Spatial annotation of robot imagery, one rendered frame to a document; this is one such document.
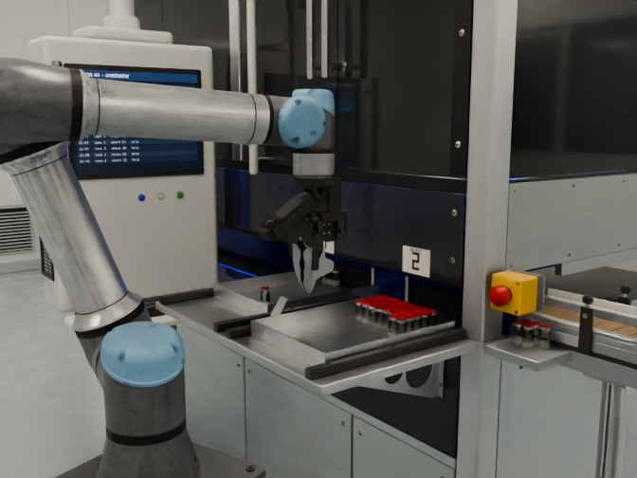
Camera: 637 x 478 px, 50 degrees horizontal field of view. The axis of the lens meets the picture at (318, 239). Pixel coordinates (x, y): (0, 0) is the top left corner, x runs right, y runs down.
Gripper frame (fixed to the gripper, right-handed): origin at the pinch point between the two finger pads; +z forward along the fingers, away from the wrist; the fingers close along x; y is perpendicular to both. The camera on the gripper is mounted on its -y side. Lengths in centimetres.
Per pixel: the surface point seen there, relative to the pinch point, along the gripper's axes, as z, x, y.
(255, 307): 13.0, 33.4, 9.7
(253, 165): -18, 65, 29
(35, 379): 103, 261, 13
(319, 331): 14.6, 13.7, 13.8
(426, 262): 0.5, 4.0, 35.6
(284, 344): 13.2, 7.3, 0.4
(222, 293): 13, 49, 10
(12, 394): 103, 248, -1
